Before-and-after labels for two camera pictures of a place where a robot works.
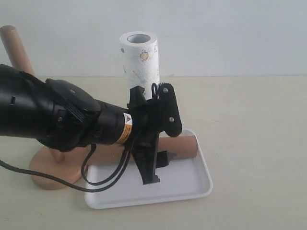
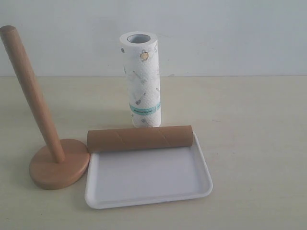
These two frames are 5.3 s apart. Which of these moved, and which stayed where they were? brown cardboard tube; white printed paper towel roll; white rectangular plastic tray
Moved: brown cardboard tube
Stayed: white printed paper towel roll; white rectangular plastic tray
